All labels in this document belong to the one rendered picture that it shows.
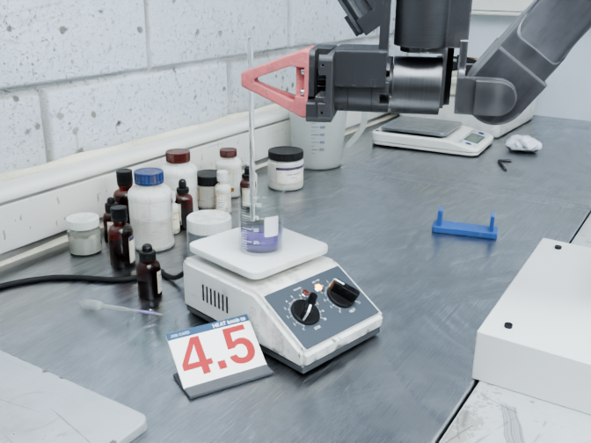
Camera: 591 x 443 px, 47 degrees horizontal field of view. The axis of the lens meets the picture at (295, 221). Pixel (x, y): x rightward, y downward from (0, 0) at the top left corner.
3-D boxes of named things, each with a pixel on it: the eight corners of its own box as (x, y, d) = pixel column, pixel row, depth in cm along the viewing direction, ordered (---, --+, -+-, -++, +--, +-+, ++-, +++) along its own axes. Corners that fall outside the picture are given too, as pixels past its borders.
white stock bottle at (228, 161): (231, 189, 128) (230, 144, 125) (247, 195, 124) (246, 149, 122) (210, 194, 125) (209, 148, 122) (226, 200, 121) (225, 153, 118)
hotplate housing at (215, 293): (383, 334, 76) (388, 269, 74) (302, 379, 68) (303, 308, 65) (252, 275, 91) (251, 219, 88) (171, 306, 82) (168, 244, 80)
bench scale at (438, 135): (476, 160, 152) (478, 139, 150) (368, 146, 163) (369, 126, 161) (494, 143, 168) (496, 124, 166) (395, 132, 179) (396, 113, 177)
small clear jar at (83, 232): (108, 248, 99) (105, 214, 98) (89, 259, 95) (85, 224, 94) (83, 243, 101) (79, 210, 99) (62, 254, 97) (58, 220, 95)
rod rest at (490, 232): (497, 232, 108) (499, 211, 106) (496, 240, 105) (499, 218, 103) (434, 225, 110) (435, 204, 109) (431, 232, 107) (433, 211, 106)
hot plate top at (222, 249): (331, 251, 78) (331, 244, 78) (254, 282, 70) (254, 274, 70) (262, 226, 86) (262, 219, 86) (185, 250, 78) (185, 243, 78)
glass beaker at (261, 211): (294, 249, 78) (295, 181, 75) (267, 265, 73) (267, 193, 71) (251, 238, 81) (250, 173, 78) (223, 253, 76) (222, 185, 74)
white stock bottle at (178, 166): (199, 207, 117) (197, 146, 113) (198, 220, 112) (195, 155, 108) (164, 208, 117) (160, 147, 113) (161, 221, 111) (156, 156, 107)
